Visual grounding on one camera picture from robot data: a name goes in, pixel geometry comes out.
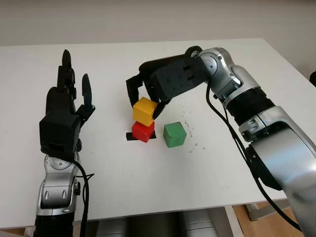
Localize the red wooden block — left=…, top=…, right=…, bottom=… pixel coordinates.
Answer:
left=131, top=120, right=156, bottom=144

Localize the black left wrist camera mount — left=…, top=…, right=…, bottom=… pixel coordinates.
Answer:
left=39, top=111, right=81, bottom=161

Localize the grey right robot leg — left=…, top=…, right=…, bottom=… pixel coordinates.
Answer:
left=180, top=209, right=218, bottom=237

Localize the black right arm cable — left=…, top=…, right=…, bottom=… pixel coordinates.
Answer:
left=206, top=83, right=303, bottom=233

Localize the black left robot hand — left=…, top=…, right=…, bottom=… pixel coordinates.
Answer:
left=45, top=49, right=96, bottom=153

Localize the black tape strip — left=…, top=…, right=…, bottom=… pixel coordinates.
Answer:
left=125, top=132, right=158, bottom=142

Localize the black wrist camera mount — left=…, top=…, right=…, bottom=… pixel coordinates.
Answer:
left=39, top=111, right=81, bottom=161
left=150, top=58, right=208, bottom=103

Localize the grey table leg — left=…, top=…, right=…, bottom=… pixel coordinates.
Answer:
left=245, top=202, right=264, bottom=222

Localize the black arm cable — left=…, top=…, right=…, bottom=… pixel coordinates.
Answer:
left=206, top=83, right=303, bottom=233
left=73, top=159, right=96, bottom=237

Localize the white table frame bar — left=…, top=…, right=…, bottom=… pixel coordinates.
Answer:
left=223, top=205, right=245, bottom=237

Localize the yellow wooden block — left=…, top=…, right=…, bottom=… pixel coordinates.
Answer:
left=132, top=97, right=158, bottom=126

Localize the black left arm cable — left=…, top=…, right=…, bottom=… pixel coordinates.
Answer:
left=73, top=159, right=96, bottom=237

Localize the green wooden block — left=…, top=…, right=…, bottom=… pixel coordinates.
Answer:
left=163, top=121, right=187, bottom=148

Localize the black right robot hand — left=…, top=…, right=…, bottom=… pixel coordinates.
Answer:
left=125, top=46, right=205, bottom=121

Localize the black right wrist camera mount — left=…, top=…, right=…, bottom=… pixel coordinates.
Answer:
left=150, top=58, right=208, bottom=103

